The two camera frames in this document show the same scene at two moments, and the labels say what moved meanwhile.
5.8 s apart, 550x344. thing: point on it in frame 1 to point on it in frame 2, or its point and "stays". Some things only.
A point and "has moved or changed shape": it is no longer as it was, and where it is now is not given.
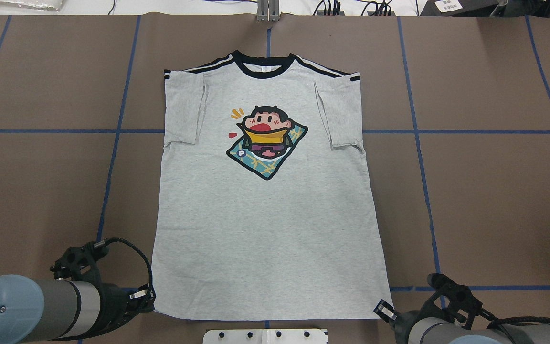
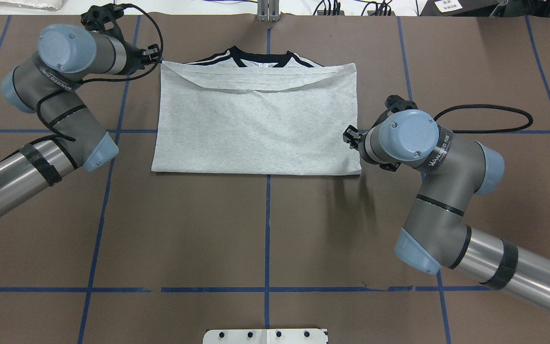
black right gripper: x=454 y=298 to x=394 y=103
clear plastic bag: x=54 y=5 stays
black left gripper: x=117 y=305 to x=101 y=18
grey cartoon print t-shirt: x=265 y=209 has moved or changed shape
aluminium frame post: x=268 y=11 stays
